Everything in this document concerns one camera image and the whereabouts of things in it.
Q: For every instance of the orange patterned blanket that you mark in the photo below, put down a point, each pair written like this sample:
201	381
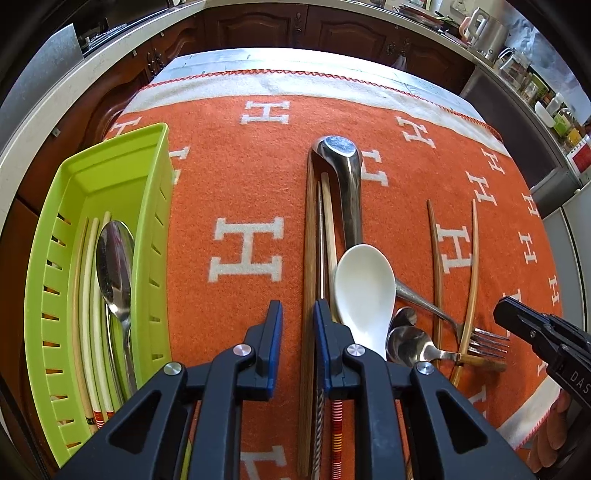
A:
240	161

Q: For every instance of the stainless steel splash guard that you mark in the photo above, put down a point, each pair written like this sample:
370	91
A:
41	69

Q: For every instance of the white refrigerator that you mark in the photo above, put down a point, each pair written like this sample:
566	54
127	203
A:
572	240

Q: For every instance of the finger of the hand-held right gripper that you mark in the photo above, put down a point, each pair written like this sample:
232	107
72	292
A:
517	318

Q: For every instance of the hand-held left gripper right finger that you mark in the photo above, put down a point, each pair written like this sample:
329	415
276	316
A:
321	341

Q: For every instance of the metal fork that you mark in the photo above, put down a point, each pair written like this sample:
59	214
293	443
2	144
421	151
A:
489	341

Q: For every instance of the pile of dishes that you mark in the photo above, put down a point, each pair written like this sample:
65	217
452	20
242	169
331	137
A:
425	16

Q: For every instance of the black gas stove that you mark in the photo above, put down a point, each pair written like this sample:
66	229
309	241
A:
99	39

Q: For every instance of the glass pitcher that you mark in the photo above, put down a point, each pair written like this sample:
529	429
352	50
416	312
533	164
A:
512	64

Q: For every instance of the row of condiment bottles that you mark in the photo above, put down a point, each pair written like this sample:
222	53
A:
558	115

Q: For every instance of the small white bowl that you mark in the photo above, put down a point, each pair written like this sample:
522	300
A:
545	113

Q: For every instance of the large metal spoon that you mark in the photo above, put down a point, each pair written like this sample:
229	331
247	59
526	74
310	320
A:
115	263

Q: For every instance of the person's right hand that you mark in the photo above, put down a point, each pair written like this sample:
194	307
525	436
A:
551	434

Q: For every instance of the grey metal appliance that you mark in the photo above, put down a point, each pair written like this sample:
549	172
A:
517	134

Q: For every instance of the red labelled container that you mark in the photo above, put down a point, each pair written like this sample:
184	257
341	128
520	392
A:
582	154

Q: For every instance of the large steel ladle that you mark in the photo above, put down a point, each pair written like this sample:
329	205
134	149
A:
346	194

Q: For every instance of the steel electric kettle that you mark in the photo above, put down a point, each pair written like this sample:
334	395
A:
485	34

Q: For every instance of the pale blue table cover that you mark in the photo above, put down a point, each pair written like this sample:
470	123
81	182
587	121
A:
277	62

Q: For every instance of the white ceramic spoon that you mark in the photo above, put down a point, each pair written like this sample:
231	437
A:
364	286

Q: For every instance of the green plastic utensil tray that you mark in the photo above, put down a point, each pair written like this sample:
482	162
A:
115	184

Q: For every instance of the hanging plastic bag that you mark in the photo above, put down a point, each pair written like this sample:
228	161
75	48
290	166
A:
400	62

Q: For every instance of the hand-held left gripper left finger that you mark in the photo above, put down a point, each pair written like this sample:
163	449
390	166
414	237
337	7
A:
276	341

